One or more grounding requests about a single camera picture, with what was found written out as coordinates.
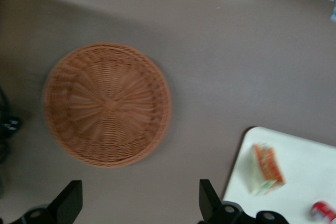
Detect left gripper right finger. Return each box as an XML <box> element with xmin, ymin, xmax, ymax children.
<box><xmin>198</xmin><ymin>178</ymin><xmax>224</xmax><ymax>222</ymax></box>

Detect triangle sandwich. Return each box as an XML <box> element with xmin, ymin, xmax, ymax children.
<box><xmin>247</xmin><ymin>142</ymin><xmax>286</xmax><ymax>197</ymax></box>

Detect cream plastic serving tray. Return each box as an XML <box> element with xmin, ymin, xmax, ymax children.
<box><xmin>222</xmin><ymin>126</ymin><xmax>336</xmax><ymax>224</ymax></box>

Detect black machine power cable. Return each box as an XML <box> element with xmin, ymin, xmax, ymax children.
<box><xmin>0</xmin><ymin>84</ymin><xmax>22</xmax><ymax>162</ymax></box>

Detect round brown wicker basket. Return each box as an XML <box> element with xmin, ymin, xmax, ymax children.
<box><xmin>41</xmin><ymin>41</ymin><xmax>173</xmax><ymax>169</ymax></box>

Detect red yogurt cup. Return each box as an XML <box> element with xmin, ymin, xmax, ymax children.
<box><xmin>311</xmin><ymin>200</ymin><xmax>336</xmax><ymax>222</ymax></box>

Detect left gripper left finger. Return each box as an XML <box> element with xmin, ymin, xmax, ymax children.
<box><xmin>48</xmin><ymin>179</ymin><xmax>83</xmax><ymax>224</ymax></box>

